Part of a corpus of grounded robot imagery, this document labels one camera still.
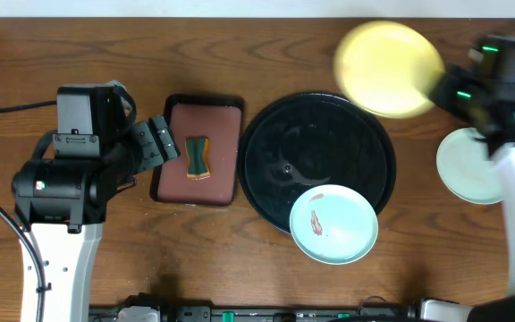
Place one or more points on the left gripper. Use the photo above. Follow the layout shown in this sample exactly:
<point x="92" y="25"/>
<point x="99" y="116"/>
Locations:
<point x="160" y="143"/>

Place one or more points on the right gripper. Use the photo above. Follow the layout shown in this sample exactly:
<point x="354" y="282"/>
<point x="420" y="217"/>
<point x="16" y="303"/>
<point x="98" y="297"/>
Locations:
<point x="445" y="95"/>

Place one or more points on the green and yellow sponge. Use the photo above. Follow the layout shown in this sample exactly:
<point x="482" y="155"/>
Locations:
<point x="197" y="157"/>

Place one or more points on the light blue plate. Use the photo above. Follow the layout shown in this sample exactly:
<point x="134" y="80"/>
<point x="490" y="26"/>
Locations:
<point x="465" y="169"/>
<point x="333" y="224"/>

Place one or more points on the yellow plate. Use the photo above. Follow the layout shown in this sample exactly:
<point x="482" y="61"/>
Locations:
<point x="388" y="69"/>

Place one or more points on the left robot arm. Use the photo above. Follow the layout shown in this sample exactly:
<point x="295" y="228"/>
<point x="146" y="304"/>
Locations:
<point x="61" y="192"/>

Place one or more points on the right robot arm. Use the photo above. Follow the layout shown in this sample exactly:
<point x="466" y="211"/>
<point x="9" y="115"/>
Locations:
<point x="502" y="154"/>

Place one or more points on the black rectangular tray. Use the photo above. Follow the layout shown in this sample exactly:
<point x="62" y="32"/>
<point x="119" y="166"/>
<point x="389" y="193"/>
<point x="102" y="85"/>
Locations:
<point x="217" y="117"/>

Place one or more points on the black round tray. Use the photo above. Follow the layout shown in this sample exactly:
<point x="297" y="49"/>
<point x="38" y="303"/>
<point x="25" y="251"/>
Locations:
<point x="310" y="139"/>

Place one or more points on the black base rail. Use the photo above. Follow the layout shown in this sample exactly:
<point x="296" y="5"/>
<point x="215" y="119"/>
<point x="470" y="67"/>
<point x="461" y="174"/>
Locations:
<point x="150" y="307"/>

